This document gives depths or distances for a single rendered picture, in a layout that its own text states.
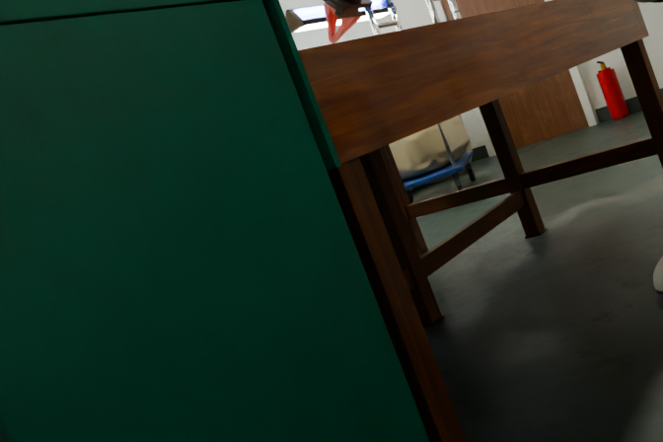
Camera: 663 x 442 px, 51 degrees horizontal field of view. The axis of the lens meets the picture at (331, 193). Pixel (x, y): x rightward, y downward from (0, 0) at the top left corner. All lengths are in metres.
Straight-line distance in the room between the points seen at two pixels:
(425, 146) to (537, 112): 2.05
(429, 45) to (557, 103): 5.04
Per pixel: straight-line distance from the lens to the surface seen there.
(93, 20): 0.83
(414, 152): 4.62
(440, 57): 1.40
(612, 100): 6.08
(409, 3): 6.97
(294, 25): 2.51
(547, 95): 6.41
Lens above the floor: 0.61
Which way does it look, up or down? 3 degrees down
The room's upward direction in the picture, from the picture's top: 21 degrees counter-clockwise
